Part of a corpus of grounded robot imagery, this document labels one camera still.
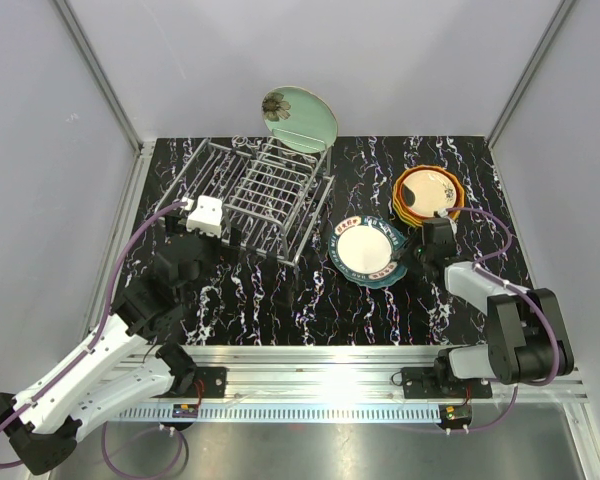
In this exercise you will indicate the white plate blue patterned rim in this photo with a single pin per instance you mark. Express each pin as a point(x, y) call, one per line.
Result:
point(350, 224)

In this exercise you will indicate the teal plate at stack bottom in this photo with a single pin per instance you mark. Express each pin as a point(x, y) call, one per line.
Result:
point(365, 257)

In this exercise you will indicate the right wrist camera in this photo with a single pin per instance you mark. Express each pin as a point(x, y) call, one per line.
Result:
point(442, 217)

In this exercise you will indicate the cream plate with black flower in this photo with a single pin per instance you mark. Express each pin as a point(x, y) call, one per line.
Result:
point(427, 191)

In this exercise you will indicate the white slotted cable duct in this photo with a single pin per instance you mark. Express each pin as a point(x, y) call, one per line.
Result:
point(283, 413)

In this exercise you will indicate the green floral plate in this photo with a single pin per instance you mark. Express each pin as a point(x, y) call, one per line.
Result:
point(299, 119)

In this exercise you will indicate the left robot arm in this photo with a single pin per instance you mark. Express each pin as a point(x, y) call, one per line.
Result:
point(45, 422)

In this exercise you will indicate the stack of orange red plates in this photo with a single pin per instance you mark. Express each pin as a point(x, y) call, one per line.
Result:
point(409, 217)

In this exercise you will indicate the left aluminium frame post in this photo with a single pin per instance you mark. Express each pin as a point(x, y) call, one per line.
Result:
point(88, 55)

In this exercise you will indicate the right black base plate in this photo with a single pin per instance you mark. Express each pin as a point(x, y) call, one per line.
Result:
point(428, 383)

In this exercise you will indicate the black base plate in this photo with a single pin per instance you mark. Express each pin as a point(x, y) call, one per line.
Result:
point(212, 380)
point(428, 383)

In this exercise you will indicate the aluminium frame post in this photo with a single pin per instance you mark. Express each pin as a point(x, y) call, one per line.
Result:
point(539, 54)
point(88, 55)

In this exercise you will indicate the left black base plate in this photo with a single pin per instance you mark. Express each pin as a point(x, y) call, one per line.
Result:
point(212, 380)

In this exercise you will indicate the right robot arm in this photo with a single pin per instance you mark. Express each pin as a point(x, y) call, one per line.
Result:
point(526, 338)

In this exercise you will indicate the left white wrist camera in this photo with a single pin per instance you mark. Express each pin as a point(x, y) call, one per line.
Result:
point(205, 215)

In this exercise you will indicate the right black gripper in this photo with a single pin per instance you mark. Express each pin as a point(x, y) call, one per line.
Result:
point(396, 256)

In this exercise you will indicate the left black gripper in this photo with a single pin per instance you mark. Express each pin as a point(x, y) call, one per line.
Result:
point(232, 241)

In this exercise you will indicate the right aluminium frame post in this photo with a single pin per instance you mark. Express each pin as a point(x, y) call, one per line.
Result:
point(539, 54)

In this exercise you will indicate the grey wire dish rack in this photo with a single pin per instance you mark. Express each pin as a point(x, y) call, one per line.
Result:
point(274, 195)

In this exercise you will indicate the aluminium mounting rail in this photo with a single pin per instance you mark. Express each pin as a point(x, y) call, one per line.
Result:
point(313, 374)

